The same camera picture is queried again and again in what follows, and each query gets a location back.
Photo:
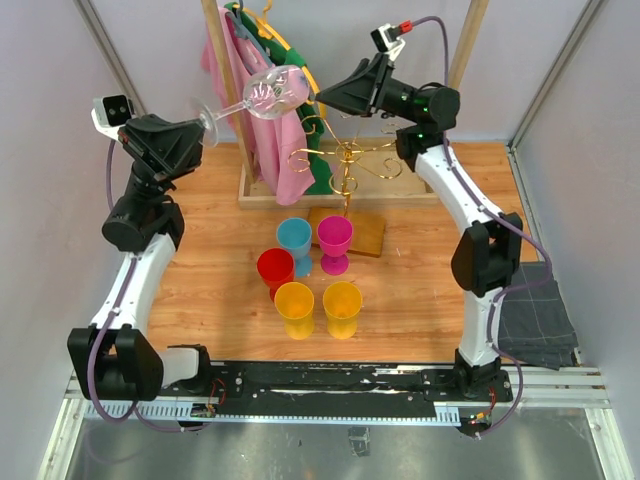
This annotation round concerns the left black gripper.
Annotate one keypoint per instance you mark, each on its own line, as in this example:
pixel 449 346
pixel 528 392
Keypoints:
pixel 167 150

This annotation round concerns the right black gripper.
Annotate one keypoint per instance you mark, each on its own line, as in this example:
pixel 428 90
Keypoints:
pixel 365 90

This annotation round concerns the clear wine glass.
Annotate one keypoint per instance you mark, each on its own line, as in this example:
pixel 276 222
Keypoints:
pixel 267 95

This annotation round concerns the blue plastic goblet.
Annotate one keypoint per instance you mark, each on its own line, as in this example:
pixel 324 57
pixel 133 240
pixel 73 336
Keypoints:
pixel 294 235

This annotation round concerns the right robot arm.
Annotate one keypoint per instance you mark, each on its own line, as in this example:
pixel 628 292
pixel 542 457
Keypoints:
pixel 488 253

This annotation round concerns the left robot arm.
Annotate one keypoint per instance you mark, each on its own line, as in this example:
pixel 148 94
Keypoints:
pixel 112 357

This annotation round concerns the wooden rack base board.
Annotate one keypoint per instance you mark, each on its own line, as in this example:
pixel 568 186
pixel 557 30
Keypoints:
pixel 369 229

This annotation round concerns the pink shirt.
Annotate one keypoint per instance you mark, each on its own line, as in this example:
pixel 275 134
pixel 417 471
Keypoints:
pixel 271 141

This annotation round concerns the green shirt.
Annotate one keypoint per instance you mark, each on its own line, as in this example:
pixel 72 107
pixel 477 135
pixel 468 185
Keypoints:
pixel 313 129

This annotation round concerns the yellow clothes hanger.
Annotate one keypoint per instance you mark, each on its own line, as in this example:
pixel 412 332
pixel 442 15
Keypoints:
pixel 277 46

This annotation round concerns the grey clothes hanger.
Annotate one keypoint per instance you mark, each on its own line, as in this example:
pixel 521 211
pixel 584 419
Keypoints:
pixel 241 32

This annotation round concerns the magenta plastic goblet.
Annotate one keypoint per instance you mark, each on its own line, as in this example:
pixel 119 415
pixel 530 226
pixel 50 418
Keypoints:
pixel 335 234

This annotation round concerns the red plastic cup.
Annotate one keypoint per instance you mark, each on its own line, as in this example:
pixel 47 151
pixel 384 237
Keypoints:
pixel 276 267

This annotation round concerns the left yellow plastic cup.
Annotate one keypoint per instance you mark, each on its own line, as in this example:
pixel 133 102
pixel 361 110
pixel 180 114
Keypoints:
pixel 295 303

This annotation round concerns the yellow plastic cup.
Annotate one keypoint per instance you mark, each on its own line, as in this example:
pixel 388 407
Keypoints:
pixel 295 303
pixel 342 303

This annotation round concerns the right yellow plastic cup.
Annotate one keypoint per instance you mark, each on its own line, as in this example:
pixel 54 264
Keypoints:
pixel 342 303

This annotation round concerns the dark grey folded cloth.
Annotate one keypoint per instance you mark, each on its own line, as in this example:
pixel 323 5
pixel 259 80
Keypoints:
pixel 534 326

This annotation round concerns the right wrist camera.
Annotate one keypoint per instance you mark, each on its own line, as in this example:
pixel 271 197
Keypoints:
pixel 388 39

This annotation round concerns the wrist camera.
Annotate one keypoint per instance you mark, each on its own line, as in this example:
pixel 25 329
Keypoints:
pixel 388 39
pixel 109 113

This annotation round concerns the gold wire glass rack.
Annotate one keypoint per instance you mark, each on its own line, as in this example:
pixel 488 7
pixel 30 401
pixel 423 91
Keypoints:
pixel 348 153

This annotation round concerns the wooden clothes rack frame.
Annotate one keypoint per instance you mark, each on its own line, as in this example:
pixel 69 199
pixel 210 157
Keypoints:
pixel 454 70

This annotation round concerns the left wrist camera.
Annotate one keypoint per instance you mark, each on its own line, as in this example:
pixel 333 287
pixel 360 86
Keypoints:
pixel 109 113

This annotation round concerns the black mounting rail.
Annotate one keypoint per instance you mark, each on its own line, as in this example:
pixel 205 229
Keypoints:
pixel 330 390

